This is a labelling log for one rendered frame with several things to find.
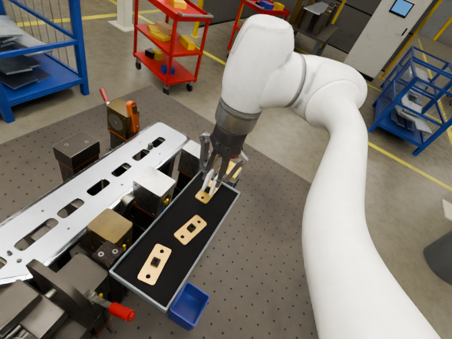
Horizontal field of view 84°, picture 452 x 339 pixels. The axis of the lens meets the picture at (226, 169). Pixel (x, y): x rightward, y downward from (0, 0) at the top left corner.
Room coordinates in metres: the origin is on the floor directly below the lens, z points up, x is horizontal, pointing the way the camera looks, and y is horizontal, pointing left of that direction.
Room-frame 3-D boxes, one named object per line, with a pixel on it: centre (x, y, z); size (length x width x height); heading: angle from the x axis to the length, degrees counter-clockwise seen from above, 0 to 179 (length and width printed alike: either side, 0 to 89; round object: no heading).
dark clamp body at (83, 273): (0.17, 0.19, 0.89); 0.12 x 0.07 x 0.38; 79
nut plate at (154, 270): (0.22, 0.06, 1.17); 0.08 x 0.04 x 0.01; 179
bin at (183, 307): (0.30, -0.06, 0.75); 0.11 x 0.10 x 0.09; 169
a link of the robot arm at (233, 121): (0.47, 0.02, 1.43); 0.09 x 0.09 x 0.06
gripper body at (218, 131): (0.47, 0.02, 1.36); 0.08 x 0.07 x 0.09; 79
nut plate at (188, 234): (0.33, 0.02, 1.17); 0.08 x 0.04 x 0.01; 159
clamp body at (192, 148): (0.72, 0.12, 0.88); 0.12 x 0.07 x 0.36; 79
